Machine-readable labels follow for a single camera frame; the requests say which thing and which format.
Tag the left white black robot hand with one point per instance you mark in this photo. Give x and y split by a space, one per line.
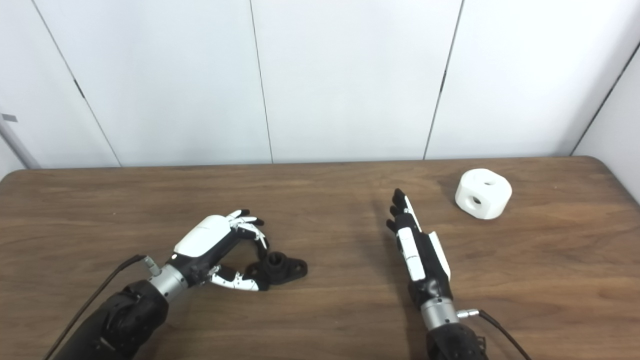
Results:
205 235

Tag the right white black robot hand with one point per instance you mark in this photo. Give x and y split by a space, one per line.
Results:
425 265

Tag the black flanged holder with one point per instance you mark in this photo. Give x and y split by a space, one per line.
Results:
280 267

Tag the round white plastic piece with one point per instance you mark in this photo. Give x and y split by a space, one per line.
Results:
492 197

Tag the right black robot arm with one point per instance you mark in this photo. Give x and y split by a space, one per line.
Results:
452 342

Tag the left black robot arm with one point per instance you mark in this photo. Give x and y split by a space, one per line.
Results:
120 320

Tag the small grey tag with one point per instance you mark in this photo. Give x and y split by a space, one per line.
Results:
9 118

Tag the grey wall trim strip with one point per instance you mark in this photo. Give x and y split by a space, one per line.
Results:
17 145

